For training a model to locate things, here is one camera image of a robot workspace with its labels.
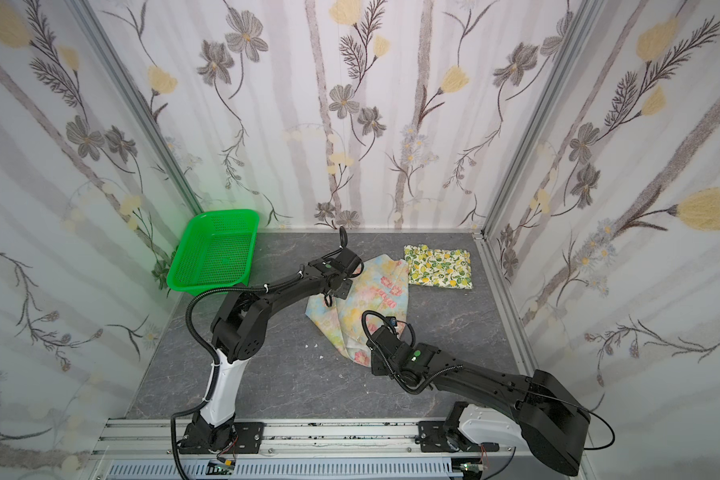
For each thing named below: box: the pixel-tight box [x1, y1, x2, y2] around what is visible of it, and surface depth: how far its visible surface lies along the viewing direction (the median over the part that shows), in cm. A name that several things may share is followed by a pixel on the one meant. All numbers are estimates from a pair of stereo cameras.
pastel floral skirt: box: [305, 254, 409, 368], surface depth 97 cm
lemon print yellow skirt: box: [404, 244, 473, 290], surface depth 109 cm
